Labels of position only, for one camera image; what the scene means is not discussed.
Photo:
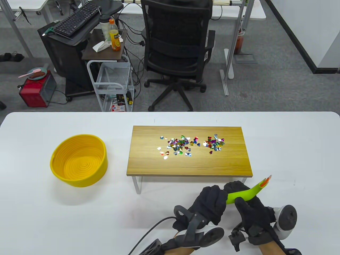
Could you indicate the white mesh rolling cart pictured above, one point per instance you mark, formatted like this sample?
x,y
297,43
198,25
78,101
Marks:
x,y
113,77

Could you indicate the pile of colourful sequins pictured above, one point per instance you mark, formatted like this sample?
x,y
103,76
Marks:
x,y
178,143

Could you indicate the black keyboard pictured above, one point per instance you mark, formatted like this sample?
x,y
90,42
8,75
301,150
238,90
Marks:
x,y
77,20

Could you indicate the black computer cabinet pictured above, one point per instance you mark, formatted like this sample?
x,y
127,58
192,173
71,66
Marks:
x,y
63,58

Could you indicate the brown food piece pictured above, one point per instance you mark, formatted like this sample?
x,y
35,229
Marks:
x,y
37,75

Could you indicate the white crumpled tissue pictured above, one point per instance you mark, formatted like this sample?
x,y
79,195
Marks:
x,y
99,47

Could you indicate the red toaster oven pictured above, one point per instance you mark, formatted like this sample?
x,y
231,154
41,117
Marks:
x,y
32,93

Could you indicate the orange juice bottle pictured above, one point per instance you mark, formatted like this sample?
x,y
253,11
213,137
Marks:
x,y
114,39

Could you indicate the person's right forearm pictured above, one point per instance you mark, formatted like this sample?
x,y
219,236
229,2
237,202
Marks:
x,y
268,249

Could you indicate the person's left hand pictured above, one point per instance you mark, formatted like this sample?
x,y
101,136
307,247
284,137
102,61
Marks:
x,y
212,202

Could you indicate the black mesh office chair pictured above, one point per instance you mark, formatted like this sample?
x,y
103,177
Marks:
x,y
175,34

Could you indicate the yellow fabric basket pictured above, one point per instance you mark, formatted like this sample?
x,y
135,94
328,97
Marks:
x,y
79,164

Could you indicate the clear bottle with dark cap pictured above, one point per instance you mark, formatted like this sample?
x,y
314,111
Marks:
x,y
104,29

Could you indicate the red card box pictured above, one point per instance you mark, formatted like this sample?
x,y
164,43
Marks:
x,y
117,108

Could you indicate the pink spatula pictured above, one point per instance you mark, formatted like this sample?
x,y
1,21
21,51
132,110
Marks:
x,y
26,74

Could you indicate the green orange scraper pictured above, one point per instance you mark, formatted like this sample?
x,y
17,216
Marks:
x,y
244,195

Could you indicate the black shoe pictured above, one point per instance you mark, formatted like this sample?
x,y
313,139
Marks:
x,y
17,57
5,57

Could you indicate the white desk with grey legs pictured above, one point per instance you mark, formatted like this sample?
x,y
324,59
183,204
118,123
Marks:
x,y
24,4

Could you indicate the teal plate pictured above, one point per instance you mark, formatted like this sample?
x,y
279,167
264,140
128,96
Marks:
x,y
43,70

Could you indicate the brown side table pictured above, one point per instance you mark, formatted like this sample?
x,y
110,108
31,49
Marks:
x,y
106,54

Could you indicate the red bottle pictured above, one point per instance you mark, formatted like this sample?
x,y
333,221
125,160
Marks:
x,y
239,45

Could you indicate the grey hand controller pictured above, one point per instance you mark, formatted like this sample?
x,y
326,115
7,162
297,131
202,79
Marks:
x,y
209,237
288,217

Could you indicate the person's right hand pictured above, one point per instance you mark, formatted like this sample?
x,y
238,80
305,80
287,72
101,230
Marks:
x,y
252,212

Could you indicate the black yellow packet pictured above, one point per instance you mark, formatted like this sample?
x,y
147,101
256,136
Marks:
x,y
127,99

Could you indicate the white desk with metal legs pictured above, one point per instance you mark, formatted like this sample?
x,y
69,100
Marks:
x,y
255,14

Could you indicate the person's left forearm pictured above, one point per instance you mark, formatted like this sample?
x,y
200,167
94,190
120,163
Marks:
x,y
178,251

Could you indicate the wooden tabletop organizer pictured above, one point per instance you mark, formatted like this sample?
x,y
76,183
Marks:
x,y
148,159

